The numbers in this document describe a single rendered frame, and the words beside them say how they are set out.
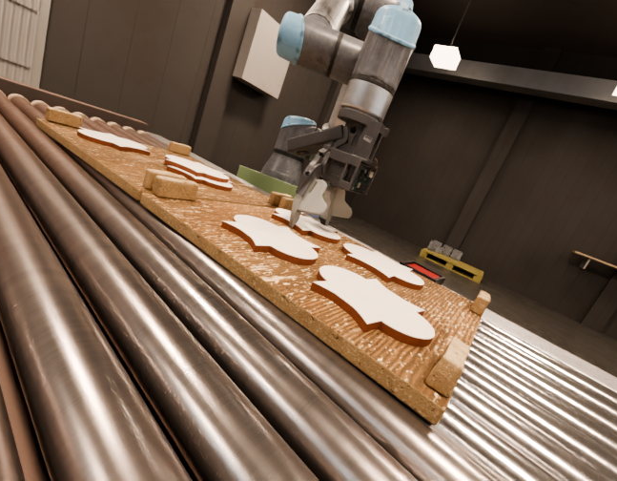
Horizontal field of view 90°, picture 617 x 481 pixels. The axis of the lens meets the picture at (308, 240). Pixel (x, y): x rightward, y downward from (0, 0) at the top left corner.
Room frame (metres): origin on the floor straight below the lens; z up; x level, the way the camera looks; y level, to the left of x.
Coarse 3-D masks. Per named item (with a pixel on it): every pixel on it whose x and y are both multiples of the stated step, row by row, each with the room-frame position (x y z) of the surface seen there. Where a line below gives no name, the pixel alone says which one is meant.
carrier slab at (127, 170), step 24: (48, 120) 0.61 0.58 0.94; (72, 144) 0.51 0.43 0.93; (96, 144) 0.57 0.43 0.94; (144, 144) 0.79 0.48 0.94; (96, 168) 0.46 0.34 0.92; (120, 168) 0.47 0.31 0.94; (144, 168) 0.53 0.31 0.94; (144, 192) 0.40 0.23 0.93; (216, 192) 0.56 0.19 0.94; (240, 192) 0.65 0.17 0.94
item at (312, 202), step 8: (312, 184) 0.52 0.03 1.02; (320, 184) 0.52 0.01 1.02; (312, 192) 0.51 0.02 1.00; (320, 192) 0.51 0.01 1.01; (296, 200) 0.51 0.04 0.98; (304, 200) 0.51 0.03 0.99; (312, 200) 0.50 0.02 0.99; (320, 200) 0.50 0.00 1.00; (296, 208) 0.50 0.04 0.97; (304, 208) 0.50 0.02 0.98; (312, 208) 0.50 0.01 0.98; (320, 208) 0.49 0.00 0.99; (296, 216) 0.51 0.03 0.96
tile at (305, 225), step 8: (280, 208) 0.60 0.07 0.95; (272, 216) 0.53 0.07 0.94; (280, 216) 0.53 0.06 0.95; (288, 216) 0.55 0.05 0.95; (288, 224) 0.52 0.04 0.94; (296, 224) 0.51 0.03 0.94; (304, 224) 0.53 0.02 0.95; (312, 224) 0.56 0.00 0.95; (320, 224) 0.59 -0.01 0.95; (304, 232) 0.50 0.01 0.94; (312, 232) 0.51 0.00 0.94; (320, 232) 0.52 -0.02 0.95; (328, 232) 0.55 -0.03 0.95; (336, 232) 0.59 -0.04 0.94; (328, 240) 0.51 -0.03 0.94; (336, 240) 0.52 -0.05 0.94
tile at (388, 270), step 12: (348, 252) 0.47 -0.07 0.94; (360, 252) 0.49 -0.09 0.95; (372, 252) 0.52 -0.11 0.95; (360, 264) 0.44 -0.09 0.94; (372, 264) 0.44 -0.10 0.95; (384, 264) 0.47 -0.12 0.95; (396, 264) 0.50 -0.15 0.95; (384, 276) 0.42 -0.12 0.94; (396, 276) 0.43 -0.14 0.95; (408, 276) 0.46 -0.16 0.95; (420, 288) 0.44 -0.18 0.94
